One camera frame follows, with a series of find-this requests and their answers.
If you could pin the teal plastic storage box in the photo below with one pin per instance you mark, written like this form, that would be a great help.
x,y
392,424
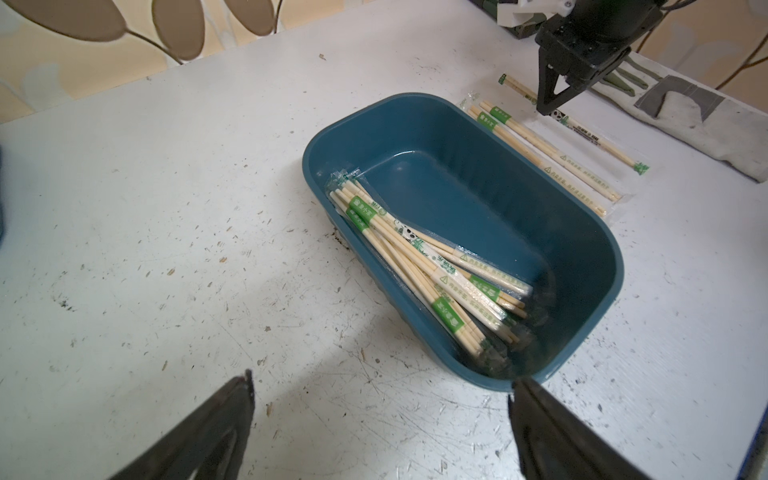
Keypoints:
x,y
438,170

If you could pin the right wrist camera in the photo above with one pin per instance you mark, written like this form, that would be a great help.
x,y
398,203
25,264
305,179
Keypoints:
x,y
515,13

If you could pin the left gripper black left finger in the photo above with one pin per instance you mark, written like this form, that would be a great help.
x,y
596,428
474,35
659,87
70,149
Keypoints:
x,y
209,443

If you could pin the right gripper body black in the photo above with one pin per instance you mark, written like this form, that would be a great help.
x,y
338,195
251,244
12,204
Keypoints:
x,y
578,50

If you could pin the white grey work glove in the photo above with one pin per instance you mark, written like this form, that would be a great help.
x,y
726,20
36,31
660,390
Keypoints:
x,y
715,124

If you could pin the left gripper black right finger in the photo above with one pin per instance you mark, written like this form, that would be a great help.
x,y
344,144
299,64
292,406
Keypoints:
x,y
553,443

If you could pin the wrapped chopsticks in box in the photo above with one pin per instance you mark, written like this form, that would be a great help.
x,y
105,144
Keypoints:
x,y
480,306

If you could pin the chopsticks pair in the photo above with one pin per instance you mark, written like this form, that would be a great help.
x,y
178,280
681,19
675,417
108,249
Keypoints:
x,y
593,191
639,167

